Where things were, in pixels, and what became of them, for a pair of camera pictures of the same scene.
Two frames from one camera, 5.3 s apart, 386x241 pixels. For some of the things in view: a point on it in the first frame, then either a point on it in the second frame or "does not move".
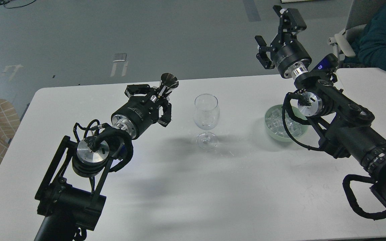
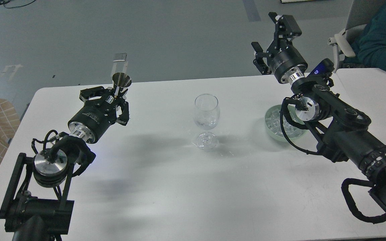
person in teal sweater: x=383 y=45 does not move
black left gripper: x=140 y=112 to x=94 y=118
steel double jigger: x=168 y=81 to x=121 y=80
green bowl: x=274 y=120 does not move
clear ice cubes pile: x=274 y=121 does not move
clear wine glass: x=206 y=115 does not move
